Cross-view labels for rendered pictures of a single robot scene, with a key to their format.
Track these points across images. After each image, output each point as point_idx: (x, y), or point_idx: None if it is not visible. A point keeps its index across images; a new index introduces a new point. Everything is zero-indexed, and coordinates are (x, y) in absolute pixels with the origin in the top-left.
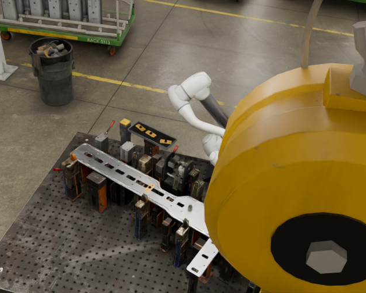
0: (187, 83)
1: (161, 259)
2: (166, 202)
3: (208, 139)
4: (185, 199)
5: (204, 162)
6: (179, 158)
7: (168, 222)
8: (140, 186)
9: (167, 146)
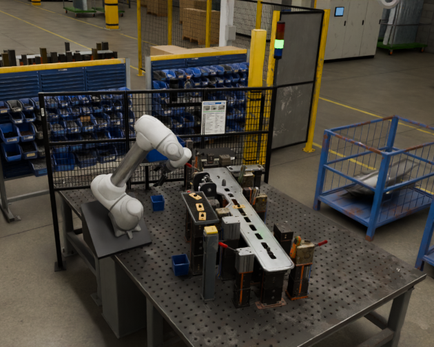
0: (165, 127)
1: None
2: (236, 194)
3: (138, 201)
4: (219, 190)
5: (123, 256)
6: (202, 183)
7: (248, 187)
8: (245, 211)
9: (199, 193)
